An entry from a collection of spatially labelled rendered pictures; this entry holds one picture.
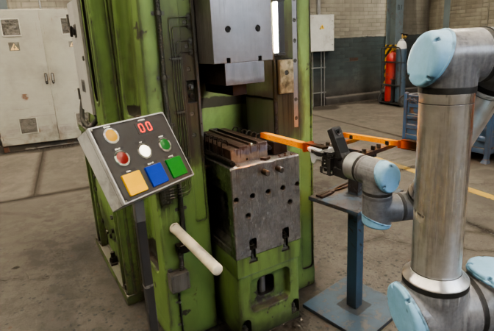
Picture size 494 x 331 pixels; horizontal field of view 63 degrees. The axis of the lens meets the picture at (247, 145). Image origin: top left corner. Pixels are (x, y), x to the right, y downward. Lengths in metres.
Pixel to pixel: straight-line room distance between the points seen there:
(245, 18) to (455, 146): 1.12
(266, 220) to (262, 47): 0.80
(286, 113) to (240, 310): 1.00
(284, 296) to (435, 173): 1.44
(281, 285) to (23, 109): 5.54
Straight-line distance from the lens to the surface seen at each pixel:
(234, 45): 1.77
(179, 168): 1.53
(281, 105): 2.10
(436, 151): 0.95
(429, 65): 0.91
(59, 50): 6.94
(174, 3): 1.82
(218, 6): 1.75
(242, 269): 1.98
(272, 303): 2.20
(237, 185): 1.80
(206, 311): 2.25
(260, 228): 1.94
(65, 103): 6.98
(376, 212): 1.31
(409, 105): 5.72
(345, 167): 1.33
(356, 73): 9.78
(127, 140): 1.46
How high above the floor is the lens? 1.44
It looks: 14 degrees down
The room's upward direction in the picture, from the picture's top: 3 degrees counter-clockwise
